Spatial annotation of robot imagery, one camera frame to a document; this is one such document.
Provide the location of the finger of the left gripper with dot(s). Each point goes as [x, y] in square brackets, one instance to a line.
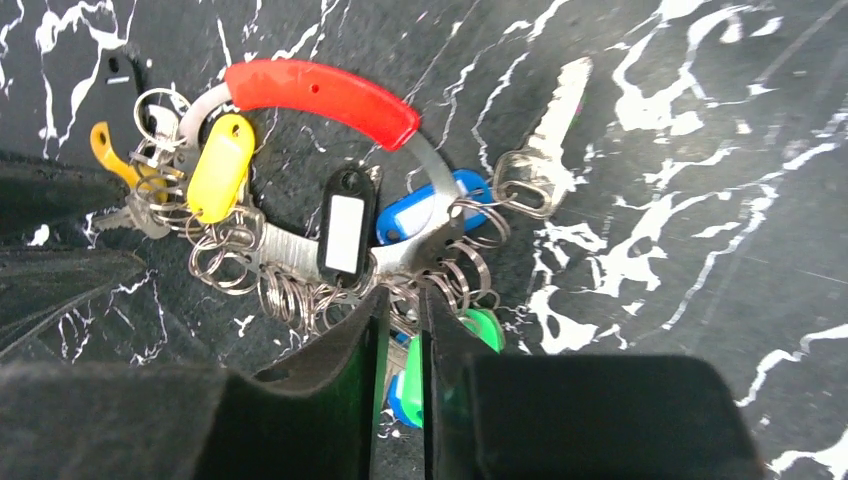
[40, 284]
[35, 191]

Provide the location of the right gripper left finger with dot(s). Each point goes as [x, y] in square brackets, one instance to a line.
[310, 416]

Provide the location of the keyring with coloured key tags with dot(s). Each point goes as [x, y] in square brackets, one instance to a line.
[189, 175]

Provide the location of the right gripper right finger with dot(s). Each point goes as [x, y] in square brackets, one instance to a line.
[492, 415]

